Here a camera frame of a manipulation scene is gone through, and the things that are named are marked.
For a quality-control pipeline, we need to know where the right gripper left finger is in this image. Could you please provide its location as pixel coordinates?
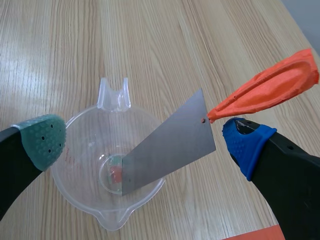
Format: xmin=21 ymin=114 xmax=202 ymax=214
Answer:
xmin=0 ymin=114 xmax=67 ymax=222

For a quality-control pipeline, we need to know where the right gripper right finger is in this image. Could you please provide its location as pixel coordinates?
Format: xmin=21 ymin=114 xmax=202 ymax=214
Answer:
xmin=221 ymin=117 xmax=320 ymax=240

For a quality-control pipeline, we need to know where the clear plastic beaker with handle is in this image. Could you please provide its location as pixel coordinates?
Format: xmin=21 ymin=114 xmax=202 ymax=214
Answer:
xmin=50 ymin=77 xmax=166 ymax=232

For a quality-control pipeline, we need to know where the grey metal plate orange handle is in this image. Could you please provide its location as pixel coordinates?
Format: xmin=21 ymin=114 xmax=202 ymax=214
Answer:
xmin=121 ymin=48 xmax=320 ymax=196

